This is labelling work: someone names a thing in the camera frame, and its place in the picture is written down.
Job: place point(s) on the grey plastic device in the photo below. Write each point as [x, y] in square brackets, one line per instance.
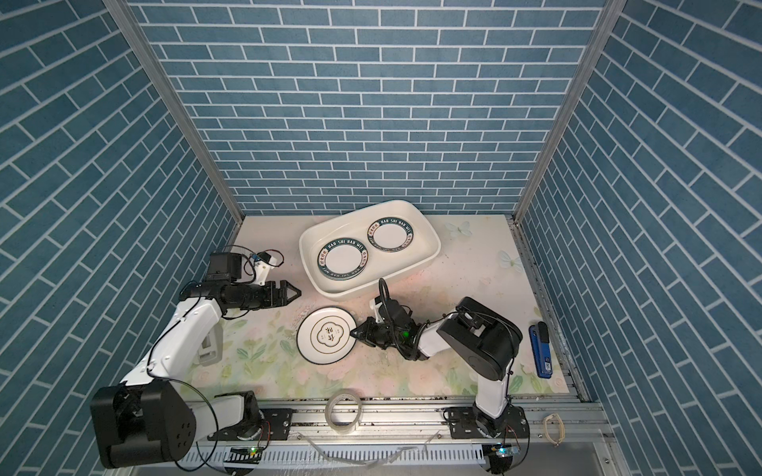
[210, 351]

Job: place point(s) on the clear tape roll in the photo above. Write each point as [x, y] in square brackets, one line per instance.
[343, 412]

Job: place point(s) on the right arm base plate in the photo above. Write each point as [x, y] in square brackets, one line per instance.
[467, 423]

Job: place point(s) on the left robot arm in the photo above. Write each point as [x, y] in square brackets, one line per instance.
[143, 419]

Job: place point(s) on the white cloud-pattern plate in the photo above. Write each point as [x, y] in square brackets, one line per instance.
[323, 337]

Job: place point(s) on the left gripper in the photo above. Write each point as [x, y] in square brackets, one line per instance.
[280, 293]

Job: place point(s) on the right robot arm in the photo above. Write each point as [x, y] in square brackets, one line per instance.
[484, 340]

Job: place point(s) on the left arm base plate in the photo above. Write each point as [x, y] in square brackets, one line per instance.
[267, 425]

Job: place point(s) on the aluminium rail frame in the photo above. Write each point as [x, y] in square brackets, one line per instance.
[407, 432]

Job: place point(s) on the green rimmed plate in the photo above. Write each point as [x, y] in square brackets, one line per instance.
[342, 259]
[390, 234]

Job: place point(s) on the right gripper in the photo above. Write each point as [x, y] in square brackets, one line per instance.
[367, 335]

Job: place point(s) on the white plastic bin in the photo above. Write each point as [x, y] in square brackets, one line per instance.
[391, 267]

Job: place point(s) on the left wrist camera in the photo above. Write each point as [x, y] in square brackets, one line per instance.
[262, 263]

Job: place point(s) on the blue black stapler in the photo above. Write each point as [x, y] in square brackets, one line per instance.
[541, 348]

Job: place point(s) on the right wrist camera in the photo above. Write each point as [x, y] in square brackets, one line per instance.
[390, 311]

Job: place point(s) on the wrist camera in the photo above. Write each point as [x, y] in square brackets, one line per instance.
[390, 311]
[262, 263]

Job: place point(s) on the beige rubber band loop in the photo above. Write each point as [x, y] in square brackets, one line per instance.
[554, 429]

